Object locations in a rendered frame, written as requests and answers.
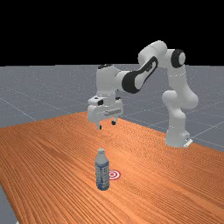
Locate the clear plastic bottle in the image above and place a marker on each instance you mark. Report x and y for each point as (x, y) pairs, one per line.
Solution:
(102, 172)

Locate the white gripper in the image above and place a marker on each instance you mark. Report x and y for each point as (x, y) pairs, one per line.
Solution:
(103, 112)

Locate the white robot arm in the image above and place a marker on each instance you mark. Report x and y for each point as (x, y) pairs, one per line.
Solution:
(175, 87)

